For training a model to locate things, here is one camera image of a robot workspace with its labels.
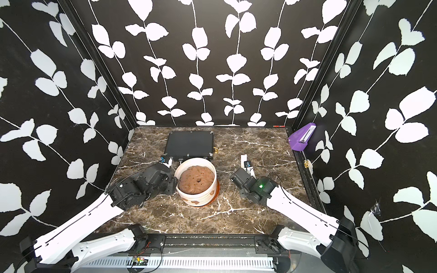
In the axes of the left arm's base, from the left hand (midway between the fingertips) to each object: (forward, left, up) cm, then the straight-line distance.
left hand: (175, 178), depth 73 cm
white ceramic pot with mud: (+3, -8, -9) cm, 13 cm away
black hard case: (+32, +3, -16) cm, 36 cm away
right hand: (0, -32, -6) cm, 32 cm away
